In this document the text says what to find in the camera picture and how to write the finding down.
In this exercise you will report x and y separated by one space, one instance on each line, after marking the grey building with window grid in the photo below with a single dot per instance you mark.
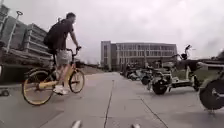
143 53

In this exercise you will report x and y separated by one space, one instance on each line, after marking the grey stone slab pavement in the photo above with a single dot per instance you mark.
126 106

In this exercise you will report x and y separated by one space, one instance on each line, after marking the row of parked scooters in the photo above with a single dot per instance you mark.
160 87

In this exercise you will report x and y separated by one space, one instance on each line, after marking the person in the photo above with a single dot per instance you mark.
60 33

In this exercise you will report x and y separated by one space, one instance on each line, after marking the robot's own part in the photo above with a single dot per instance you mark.
135 126
76 124

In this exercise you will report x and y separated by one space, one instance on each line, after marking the yellow bicycle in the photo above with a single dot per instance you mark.
46 85

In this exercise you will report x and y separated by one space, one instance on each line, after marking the grey building with layered floors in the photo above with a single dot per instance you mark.
33 40

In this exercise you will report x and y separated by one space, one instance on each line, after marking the street lamp pole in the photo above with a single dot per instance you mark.
10 35

